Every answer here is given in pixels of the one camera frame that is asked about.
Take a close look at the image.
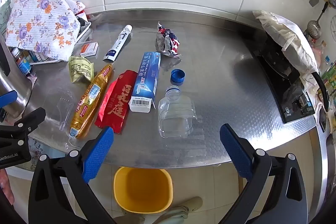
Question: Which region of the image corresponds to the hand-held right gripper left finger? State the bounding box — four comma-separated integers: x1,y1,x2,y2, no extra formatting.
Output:
28,126,116,224

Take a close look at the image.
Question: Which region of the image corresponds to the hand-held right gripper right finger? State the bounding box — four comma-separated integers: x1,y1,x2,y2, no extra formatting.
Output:
219,124,308,224

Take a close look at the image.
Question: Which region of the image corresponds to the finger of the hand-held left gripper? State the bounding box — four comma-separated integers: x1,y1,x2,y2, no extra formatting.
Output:
0,108,47,147
0,91,18,108

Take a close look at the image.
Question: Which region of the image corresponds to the gold sausage wrapper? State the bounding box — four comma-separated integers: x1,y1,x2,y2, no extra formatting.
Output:
69,64,114,138

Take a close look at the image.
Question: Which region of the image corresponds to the yellow plastic bin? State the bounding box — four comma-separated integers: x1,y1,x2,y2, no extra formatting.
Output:
113,166,173,213

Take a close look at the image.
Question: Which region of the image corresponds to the yellow-green small wrapper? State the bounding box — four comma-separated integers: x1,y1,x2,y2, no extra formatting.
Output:
69,56,94,84

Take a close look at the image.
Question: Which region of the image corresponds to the clear plastic bottle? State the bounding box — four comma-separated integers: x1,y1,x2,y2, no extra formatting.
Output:
157,85,198,138

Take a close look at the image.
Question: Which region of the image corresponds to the blue toothpaste box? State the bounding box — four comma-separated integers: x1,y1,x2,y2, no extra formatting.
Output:
130,51,161,112

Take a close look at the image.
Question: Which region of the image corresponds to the blue bottle cap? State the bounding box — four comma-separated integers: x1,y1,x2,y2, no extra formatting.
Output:
171,69,186,83

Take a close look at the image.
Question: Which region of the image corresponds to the stainless steel pot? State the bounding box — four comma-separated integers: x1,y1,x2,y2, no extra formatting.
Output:
0,32,34,115

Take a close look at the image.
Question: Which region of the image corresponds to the clear plastic packaging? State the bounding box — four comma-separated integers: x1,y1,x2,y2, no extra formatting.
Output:
50,90,75,132

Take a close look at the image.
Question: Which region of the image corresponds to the blue label bottle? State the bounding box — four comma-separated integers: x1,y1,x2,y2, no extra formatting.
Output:
17,56,32,75

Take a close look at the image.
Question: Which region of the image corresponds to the red foil wrapper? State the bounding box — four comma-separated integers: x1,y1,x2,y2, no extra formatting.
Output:
94,70,138,134

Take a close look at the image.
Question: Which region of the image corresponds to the black gas stove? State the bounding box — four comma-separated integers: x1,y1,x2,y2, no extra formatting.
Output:
252,38,315,124

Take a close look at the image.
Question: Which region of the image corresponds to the orange white small box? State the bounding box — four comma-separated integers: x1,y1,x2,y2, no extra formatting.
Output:
79,42,100,57

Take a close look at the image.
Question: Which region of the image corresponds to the floral cloth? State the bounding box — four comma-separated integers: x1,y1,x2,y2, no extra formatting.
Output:
5,0,87,62

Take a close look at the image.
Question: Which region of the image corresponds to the white tray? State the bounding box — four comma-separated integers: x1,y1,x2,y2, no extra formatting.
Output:
76,21,92,41

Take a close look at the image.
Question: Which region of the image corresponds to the white toothpaste tube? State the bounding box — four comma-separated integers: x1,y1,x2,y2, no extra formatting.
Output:
103,25,132,61

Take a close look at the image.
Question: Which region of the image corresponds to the crumpled silver snack wrapper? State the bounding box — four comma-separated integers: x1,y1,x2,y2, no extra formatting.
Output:
155,21,182,57

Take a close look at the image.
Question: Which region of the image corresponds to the white cloth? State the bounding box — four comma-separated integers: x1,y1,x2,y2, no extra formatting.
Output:
252,10,319,75

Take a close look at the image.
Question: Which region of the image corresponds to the metal slotted ladle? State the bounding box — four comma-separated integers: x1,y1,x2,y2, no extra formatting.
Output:
307,1,329,39

